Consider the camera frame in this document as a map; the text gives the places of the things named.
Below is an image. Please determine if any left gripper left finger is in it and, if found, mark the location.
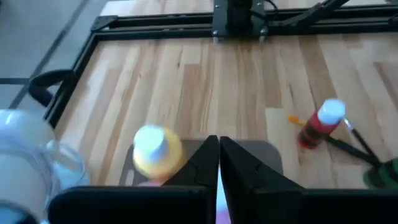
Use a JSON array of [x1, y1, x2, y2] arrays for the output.
[[48, 135, 220, 224]]

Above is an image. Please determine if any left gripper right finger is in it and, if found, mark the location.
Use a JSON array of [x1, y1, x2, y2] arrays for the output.
[[220, 136, 398, 224]]

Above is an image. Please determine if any large yellow-orange paint bottle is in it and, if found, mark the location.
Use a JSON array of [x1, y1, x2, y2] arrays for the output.
[[132, 124, 188, 185]]

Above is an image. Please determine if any red paint bottle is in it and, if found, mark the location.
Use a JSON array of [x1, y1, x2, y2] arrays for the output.
[[297, 98, 347, 150]]

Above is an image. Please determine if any white desk lamp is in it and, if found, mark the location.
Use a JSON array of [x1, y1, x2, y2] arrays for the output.
[[0, 108, 91, 224]]

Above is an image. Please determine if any black handled paintbrush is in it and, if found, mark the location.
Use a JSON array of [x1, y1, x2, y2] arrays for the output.
[[287, 114, 386, 167], [343, 116, 383, 166]]

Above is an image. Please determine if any black frame handle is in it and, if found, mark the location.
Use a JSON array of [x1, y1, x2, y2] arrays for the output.
[[27, 69, 77, 108]]

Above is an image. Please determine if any black aluminium table frame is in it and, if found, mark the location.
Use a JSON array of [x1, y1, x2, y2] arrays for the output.
[[43, 0, 398, 129]]

